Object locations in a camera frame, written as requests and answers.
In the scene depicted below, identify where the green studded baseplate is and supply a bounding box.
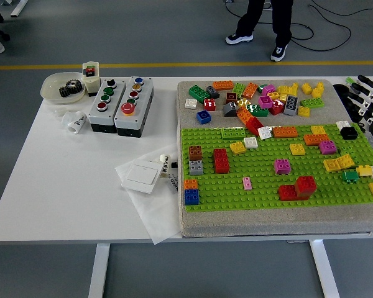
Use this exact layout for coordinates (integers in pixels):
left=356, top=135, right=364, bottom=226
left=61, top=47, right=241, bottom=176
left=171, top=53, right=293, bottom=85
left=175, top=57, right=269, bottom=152
left=180, top=123, right=373, bottom=214

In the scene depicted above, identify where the magenta square toy brick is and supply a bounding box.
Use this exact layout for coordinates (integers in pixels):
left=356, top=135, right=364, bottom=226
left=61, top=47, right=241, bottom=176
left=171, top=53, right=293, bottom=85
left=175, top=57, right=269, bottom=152
left=318, top=140, right=337, bottom=155
left=257, top=95, right=274, bottom=109
left=273, top=158, right=292, bottom=176
left=261, top=83, right=278, bottom=97

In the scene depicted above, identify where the long orange toy brick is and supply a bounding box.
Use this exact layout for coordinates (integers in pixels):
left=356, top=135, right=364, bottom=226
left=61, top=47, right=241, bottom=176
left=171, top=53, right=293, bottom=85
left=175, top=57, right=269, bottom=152
left=242, top=82, right=259, bottom=99
left=272, top=125, right=299, bottom=139
left=212, top=80, right=235, bottom=91
left=303, top=133, right=330, bottom=147

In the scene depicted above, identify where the long lime toy brick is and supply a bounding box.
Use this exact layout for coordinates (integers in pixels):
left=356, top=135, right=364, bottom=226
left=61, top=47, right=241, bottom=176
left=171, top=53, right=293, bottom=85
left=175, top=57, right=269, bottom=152
left=300, top=97, right=326, bottom=109

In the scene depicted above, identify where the long grey toy brick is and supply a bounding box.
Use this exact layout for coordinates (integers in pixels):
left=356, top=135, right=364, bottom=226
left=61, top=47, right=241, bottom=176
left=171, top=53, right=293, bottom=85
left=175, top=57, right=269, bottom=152
left=283, top=95, right=300, bottom=117

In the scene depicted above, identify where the long yellow toy brick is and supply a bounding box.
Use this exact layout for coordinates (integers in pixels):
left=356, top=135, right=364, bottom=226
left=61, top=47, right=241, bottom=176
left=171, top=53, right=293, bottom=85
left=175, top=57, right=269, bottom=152
left=277, top=82, right=300, bottom=96

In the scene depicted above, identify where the long red toy brick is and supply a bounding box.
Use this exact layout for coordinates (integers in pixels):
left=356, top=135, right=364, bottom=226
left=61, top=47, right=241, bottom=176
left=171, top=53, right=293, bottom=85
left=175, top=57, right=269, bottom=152
left=278, top=184, right=311, bottom=202

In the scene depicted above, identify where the long green toy brick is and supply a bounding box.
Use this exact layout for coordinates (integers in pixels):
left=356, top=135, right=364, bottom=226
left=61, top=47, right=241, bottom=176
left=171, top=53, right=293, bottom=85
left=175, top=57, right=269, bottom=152
left=188, top=85, right=211, bottom=104
left=245, top=104, right=270, bottom=118

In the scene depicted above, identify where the orange six-stud toy brick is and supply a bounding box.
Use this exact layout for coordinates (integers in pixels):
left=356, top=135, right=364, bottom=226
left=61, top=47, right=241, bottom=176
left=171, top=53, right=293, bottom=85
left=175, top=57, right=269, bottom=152
left=236, top=106, right=254, bottom=124

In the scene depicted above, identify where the lime green toy brick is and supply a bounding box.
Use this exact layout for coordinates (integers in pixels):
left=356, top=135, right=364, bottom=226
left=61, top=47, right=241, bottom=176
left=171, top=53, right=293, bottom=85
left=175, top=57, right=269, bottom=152
left=232, top=83, right=246, bottom=99

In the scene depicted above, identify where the lime long flat brick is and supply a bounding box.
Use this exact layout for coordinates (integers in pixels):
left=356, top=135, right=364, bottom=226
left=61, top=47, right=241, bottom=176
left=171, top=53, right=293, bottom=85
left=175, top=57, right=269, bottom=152
left=220, top=127, right=248, bottom=140

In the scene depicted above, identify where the red six-stud toy brick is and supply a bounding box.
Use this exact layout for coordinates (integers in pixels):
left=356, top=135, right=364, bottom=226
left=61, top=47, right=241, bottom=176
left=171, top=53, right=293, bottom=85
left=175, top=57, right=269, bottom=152
left=213, top=148, right=230, bottom=174

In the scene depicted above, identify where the blue square toy brick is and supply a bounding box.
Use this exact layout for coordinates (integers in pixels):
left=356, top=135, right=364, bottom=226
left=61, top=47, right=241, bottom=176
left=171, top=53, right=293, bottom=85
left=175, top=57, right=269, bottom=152
left=196, top=110, right=213, bottom=124
left=183, top=188, right=200, bottom=206

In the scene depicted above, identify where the grey foam mat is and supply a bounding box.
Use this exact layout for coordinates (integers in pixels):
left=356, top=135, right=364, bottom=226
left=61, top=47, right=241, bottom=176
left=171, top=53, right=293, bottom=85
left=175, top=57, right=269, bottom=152
left=176, top=79, right=373, bottom=239

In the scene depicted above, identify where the white table leg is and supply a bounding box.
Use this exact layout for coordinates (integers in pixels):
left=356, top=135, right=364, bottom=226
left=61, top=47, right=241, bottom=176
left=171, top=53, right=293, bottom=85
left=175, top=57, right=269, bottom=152
left=309, top=239, right=341, bottom=298
left=87, top=243, right=111, bottom=298

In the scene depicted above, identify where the white labelled tube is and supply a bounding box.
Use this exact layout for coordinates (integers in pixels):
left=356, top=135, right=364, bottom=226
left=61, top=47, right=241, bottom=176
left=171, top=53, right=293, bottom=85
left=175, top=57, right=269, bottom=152
left=157, top=153, right=172, bottom=179

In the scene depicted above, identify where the grey emergency-stop control box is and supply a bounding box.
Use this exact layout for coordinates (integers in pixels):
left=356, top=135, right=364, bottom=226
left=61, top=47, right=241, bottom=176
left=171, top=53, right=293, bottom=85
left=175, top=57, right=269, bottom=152
left=114, top=76, right=155, bottom=137

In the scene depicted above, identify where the white translucent sheet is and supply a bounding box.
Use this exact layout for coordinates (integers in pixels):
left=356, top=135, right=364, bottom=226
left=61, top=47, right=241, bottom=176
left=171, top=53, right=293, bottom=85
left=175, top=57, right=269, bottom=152
left=114, top=143, right=185, bottom=246

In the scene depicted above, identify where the grey four-button control box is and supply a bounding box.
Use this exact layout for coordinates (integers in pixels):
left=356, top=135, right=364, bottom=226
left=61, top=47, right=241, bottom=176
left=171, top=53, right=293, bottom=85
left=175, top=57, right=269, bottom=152
left=87, top=77, right=127, bottom=133

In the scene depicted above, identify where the white pipe fitting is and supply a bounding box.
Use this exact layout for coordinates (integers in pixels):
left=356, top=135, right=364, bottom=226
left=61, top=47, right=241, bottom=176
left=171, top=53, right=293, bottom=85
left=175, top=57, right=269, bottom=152
left=61, top=110, right=88, bottom=135

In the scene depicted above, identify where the black metal gear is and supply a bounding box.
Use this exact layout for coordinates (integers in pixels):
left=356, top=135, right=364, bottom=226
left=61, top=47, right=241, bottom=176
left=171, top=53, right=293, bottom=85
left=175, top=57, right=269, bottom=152
left=58, top=79, right=85, bottom=99

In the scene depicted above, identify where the cream plastic bowl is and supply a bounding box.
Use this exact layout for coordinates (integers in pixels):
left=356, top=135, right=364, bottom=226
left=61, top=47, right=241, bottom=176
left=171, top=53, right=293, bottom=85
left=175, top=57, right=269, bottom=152
left=39, top=71, right=88, bottom=105

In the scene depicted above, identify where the white desk foot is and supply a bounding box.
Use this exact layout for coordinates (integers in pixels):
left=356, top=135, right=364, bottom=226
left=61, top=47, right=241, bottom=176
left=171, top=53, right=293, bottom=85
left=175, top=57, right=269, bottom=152
left=1, top=0, right=29, bottom=18

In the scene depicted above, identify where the black looped floor cable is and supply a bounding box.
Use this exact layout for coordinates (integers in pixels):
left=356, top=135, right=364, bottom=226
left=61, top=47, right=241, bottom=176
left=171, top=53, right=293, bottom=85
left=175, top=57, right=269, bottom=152
left=225, top=0, right=352, bottom=52

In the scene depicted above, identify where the white wall switch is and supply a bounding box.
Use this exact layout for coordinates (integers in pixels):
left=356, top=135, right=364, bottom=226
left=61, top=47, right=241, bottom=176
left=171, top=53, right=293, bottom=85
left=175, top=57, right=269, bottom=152
left=121, top=163, right=163, bottom=195

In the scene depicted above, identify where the cream small switch box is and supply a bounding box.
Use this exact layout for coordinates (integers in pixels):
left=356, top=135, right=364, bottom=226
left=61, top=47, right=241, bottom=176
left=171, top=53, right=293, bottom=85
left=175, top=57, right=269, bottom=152
left=81, top=61, right=102, bottom=97

